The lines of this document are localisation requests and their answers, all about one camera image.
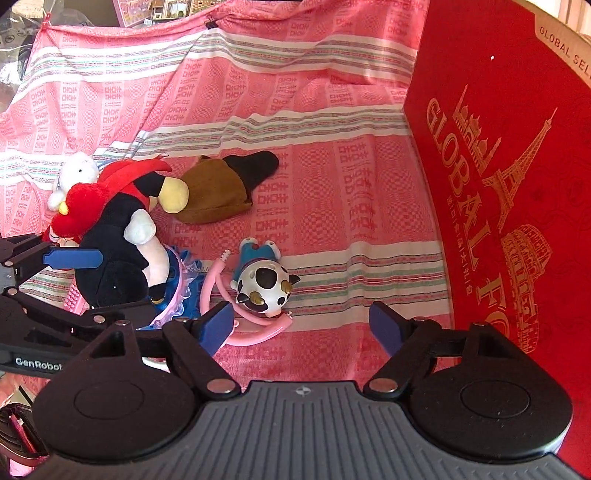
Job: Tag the blue white toy disc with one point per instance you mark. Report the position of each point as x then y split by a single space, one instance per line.
182 286

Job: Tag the cow figurine with blue hat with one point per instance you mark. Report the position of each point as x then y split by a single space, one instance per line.
261 281

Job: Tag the black binder clip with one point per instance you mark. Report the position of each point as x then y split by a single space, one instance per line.
212 21

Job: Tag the white fluffy plush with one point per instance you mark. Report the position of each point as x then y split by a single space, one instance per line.
78 173

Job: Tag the red cardboard box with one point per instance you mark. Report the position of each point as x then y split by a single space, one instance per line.
498 138

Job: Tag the pink toy phone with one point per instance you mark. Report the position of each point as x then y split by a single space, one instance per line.
74 300

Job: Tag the pink patterned blanket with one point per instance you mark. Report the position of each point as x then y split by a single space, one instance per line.
323 161

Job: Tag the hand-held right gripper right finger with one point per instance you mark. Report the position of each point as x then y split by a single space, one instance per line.
385 330

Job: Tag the clear plastic bag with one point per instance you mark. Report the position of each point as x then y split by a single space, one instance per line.
18 32

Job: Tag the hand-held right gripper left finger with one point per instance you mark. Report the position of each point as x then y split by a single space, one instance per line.
217 325

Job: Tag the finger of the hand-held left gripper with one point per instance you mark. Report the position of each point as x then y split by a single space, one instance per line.
74 258
120 314

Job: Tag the black mouse plush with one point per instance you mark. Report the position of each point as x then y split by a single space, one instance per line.
115 249

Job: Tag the red plush with yellow nose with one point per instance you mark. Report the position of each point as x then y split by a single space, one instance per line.
83 207

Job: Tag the colourful printed box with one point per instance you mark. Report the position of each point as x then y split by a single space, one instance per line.
147 9

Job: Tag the brown plush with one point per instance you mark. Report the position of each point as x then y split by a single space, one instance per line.
212 194

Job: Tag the pink toy stethoscope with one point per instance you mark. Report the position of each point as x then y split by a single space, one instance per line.
254 334

